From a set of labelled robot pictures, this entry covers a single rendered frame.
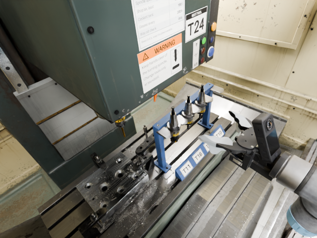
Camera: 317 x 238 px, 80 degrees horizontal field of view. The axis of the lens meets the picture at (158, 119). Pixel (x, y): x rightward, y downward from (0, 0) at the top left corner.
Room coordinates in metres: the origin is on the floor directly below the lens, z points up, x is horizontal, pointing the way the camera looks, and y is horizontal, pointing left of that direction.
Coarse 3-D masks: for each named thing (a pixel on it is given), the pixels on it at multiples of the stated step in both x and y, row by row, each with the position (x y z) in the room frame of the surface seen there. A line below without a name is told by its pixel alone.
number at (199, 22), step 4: (200, 16) 0.57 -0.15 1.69; (204, 16) 0.58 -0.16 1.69; (196, 20) 0.55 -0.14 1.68; (200, 20) 0.57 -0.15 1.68; (204, 20) 0.58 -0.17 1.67; (196, 24) 0.55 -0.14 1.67; (200, 24) 0.57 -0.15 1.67; (204, 24) 0.58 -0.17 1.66; (196, 28) 0.55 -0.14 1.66; (200, 28) 0.57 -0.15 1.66; (204, 28) 0.58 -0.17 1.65; (196, 32) 0.55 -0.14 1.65; (200, 32) 0.57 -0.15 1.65
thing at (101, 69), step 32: (0, 0) 0.69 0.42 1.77; (32, 0) 0.46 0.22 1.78; (64, 0) 0.35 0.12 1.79; (96, 0) 0.37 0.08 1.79; (128, 0) 0.41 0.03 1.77; (192, 0) 0.54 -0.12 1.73; (32, 32) 0.55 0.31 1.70; (64, 32) 0.38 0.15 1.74; (96, 32) 0.36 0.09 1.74; (128, 32) 0.40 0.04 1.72; (64, 64) 0.44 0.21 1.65; (96, 64) 0.34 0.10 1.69; (128, 64) 0.39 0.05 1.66; (96, 96) 0.35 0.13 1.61; (128, 96) 0.38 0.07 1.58
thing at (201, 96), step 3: (204, 90) 0.78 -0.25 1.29; (201, 93) 0.76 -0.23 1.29; (204, 93) 0.77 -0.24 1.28; (198, 96) 0.77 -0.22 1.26; (201, 96) 0.76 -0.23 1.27; (204, 96) 0.76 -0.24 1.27; (198, 99) 0.77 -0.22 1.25; (201, 99) 0.76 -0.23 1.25; (204, 99) 0.76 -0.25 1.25; (198, 102) 0.76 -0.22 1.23; (201, 102) 0.75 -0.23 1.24; (204, 102) 0.76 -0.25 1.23
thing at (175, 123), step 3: (171, 114) 0.62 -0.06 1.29; (174, 114) 0.62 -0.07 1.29; (171, 117) 0.62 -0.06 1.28; (174, 117) 0.62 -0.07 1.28; (171, 120) 0.62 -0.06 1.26; (174, 120) 0.61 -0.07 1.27; (177, 120) 0.62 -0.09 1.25; (171, 123) 0.62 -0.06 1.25; (174, 123) 0.61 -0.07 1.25; (177, 123) 0.62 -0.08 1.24; (171, 126) 0.61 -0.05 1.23; (174, 126) 0.61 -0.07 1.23
